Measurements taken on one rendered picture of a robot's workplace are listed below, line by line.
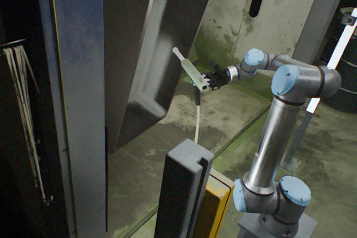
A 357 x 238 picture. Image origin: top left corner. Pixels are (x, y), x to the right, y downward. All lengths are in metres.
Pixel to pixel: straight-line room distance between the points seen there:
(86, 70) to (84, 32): 0.11
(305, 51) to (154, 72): 1.72
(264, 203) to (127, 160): 1.48
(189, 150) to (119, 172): 2.15
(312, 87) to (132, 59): 0.88
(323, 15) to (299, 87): 2.25
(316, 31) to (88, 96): 2.81
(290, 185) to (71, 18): 1.19
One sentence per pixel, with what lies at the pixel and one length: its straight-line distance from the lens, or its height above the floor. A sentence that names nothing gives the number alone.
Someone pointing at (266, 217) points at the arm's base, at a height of 0.68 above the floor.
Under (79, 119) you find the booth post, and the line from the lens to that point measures 1.01.
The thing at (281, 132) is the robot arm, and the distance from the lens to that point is 1.33.
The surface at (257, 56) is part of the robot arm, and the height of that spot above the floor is 1.29.
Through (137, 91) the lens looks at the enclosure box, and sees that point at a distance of 2.65.
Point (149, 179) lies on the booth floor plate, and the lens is 2.61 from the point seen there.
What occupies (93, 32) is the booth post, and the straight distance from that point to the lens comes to 0.91.
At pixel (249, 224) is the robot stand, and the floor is 0.64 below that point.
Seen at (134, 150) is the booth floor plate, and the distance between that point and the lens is 2.84.
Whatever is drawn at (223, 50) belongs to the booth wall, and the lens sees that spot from 3.97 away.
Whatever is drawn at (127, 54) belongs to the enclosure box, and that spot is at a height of 1.24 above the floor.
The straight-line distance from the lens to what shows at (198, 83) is 1.69.
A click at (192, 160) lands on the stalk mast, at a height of 1.64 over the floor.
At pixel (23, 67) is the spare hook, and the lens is 0.90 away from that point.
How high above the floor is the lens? 1.98
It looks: 37 degrees down
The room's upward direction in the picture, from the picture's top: 9 degrees clockwise
